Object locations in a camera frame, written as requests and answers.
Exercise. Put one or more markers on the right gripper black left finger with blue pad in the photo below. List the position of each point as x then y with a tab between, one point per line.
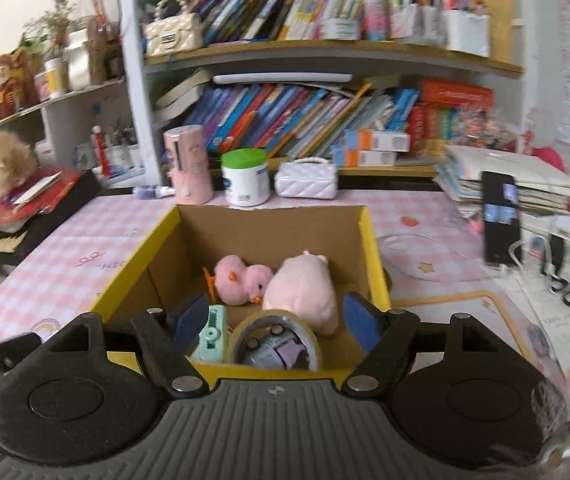
165	339

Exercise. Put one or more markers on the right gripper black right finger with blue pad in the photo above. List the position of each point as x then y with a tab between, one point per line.
385	337

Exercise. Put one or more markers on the yellow tape roll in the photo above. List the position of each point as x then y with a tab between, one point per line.
264	319

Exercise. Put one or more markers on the pink plush duck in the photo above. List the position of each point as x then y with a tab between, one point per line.
234	283

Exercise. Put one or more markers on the pink plush pig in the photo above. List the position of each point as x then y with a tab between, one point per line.
303	286

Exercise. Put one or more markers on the grey toy truck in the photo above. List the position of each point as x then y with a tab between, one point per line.
275	348

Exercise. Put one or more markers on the yellow cardboard box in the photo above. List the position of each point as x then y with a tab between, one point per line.
294	305

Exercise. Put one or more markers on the pink checkered tablecloth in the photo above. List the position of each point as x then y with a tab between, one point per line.
120	255

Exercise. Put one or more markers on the black electronic keyboard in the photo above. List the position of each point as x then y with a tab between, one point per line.
15	248

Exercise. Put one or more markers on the white blue spray bottle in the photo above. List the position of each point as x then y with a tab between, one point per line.
152	192

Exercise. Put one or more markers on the black smartphone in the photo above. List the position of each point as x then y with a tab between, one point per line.
501	219

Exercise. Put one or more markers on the red papers on keyboard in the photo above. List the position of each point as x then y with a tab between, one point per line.
40	194

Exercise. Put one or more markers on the white quilted handbag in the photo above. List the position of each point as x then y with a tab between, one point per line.
309	177

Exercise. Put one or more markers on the white jar green lid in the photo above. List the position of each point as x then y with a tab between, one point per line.
245	177

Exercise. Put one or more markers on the stack of papers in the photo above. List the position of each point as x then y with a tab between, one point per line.
542	188

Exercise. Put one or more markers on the white pen holder cups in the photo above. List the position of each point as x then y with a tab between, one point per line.
124	157

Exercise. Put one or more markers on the orange white medicine boxes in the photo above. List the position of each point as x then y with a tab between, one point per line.
370	148

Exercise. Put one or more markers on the pink cartoon humidifier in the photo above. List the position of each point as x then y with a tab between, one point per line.
189	171

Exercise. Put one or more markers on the red tassel ornament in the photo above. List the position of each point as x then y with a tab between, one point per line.
99	146

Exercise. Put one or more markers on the row of colourful books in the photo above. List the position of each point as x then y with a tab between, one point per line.
295	116

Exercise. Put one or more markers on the fortune god paper figure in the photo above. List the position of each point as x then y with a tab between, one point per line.
17	87

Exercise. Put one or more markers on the white bookshelf frame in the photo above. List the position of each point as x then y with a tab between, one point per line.
354	57

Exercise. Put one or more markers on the cream pearl handle handbag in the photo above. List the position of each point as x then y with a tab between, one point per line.
180	32

